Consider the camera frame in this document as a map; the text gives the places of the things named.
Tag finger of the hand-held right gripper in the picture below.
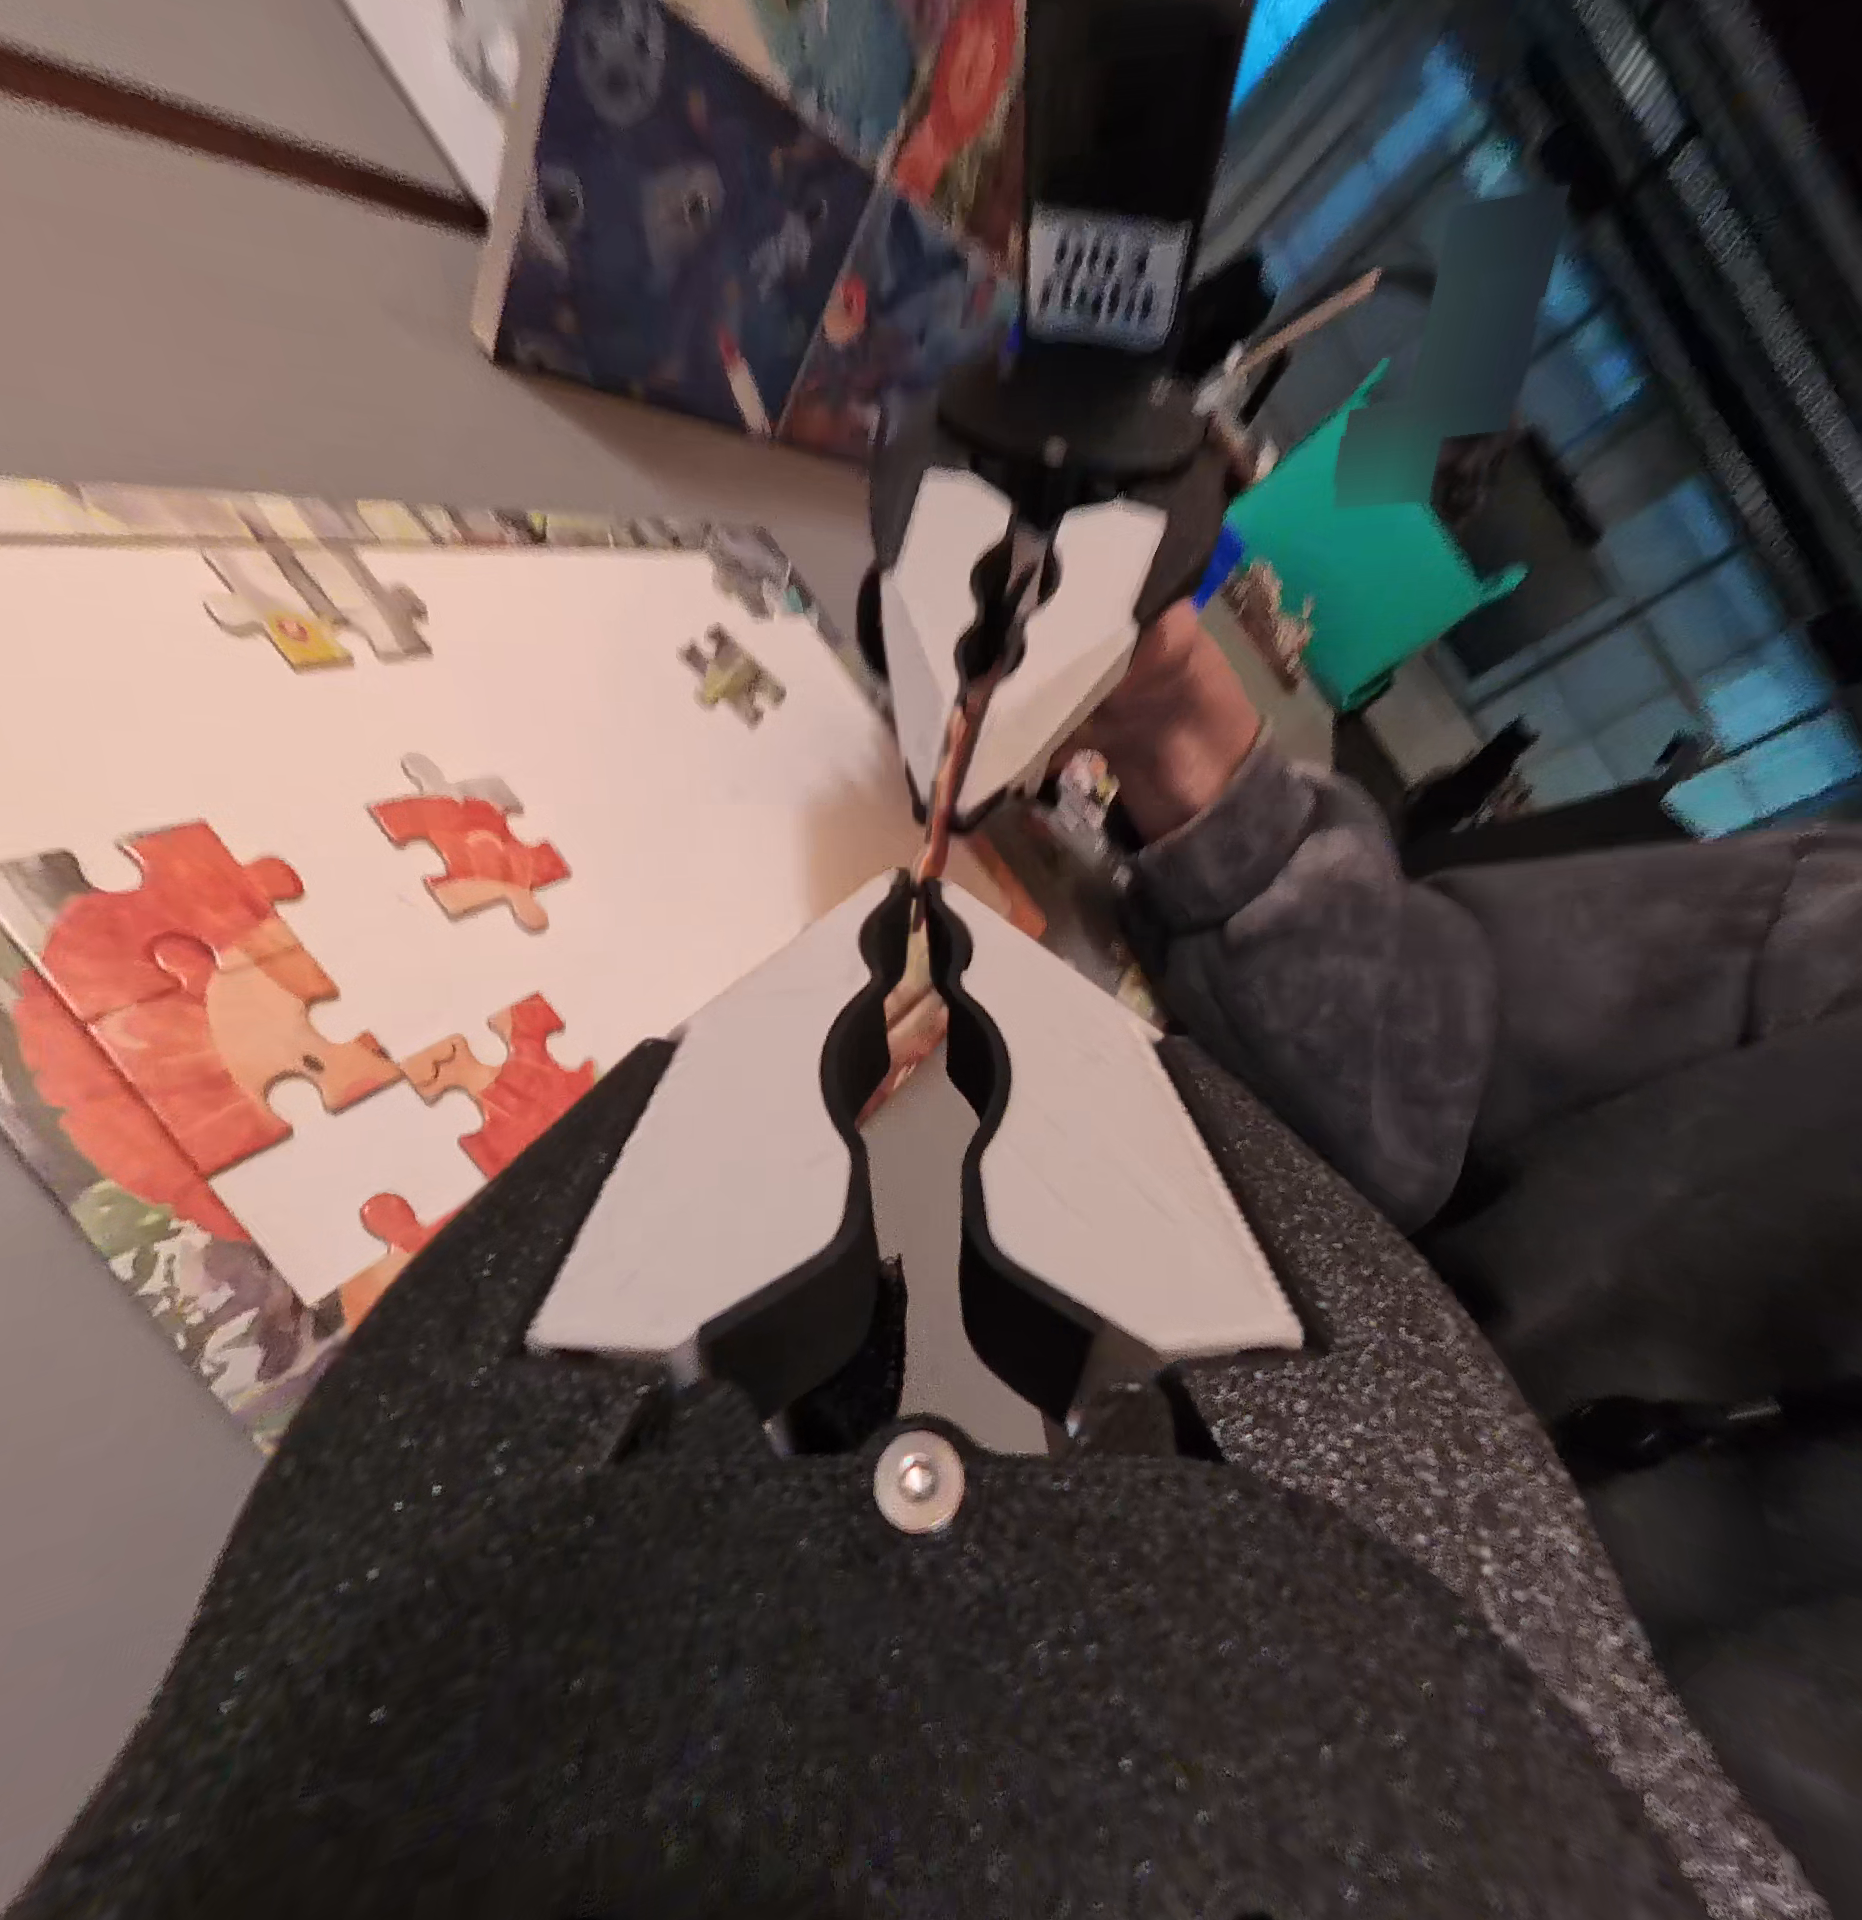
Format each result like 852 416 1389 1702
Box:
945 512 1151 835
879 477 1007 821

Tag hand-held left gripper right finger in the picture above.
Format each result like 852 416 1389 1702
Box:
923 872 1300 1420

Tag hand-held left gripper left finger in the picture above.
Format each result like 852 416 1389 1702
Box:
529 872 919 1420

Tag whiskered orange puzzle piece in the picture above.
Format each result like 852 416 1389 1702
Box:
402 996 599 1183

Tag orange tan puzzle piece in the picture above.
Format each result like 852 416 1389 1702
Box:
858 682 1022 1125

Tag lion jigsaw puzzle board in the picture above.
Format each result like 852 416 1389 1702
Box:
0 477 1055 1453

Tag orange puzzle piece grey knob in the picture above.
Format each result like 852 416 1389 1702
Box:
367 756 574 935

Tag assembled lion puzzle pieces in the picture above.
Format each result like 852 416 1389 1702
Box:
0 817 473 1329

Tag person's right forearm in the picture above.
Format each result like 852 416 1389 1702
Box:
1126 735 1489 1241

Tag grey desk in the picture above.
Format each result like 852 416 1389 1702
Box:
0 80 1174 1920

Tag person's right hand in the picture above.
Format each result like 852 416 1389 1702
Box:
1074 599 1270 847

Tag grey yellow-green puzzle piece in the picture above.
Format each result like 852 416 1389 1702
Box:
679 623 788 732

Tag illustrated puzzle box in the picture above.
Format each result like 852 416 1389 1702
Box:
473 0 1028 453

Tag person's dark grey clothing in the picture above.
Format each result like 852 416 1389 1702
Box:
1398 817 1862 1920

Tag grey puzzle piece yellow dot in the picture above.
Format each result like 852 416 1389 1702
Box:
200 542 431 673

